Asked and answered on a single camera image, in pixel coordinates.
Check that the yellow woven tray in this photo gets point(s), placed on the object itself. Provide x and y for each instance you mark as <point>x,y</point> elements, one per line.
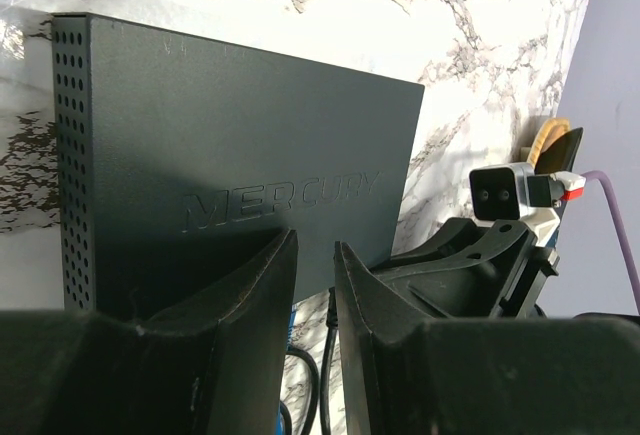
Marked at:
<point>550,132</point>

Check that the blue star shaped dish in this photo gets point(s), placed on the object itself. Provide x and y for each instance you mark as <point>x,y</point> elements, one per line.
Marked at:
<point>561,154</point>

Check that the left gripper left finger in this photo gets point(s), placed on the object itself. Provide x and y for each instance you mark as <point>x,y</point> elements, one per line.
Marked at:
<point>238,329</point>

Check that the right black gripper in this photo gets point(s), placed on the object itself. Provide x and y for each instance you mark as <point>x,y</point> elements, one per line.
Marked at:
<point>461,270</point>

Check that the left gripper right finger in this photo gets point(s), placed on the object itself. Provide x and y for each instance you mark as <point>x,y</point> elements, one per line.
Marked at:
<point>384,382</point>

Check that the dark grey network switch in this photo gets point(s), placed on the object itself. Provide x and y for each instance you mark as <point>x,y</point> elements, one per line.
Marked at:
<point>179,157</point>

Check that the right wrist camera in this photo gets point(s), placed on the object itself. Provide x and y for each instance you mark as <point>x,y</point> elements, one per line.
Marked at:
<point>515,192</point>

